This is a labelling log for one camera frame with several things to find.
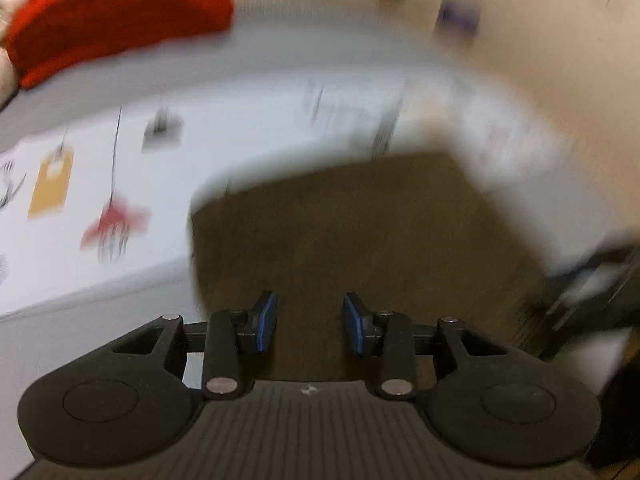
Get purple rolled yoga mat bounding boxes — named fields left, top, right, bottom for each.
left=434, top=0, right=482, bottom=48

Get grey printed bed sheet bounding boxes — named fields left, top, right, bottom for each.
left=1, top=11, right=625, bottom=479

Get cream folded fleece blanket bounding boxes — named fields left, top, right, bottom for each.
left=0, top=0, right=26, bottom=109

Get red folded quilt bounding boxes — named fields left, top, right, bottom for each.
left=4, top=0, right=234, bottom=89

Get dark olive corduroy pants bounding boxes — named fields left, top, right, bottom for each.
left=191, top=153, right=542, bottom=382

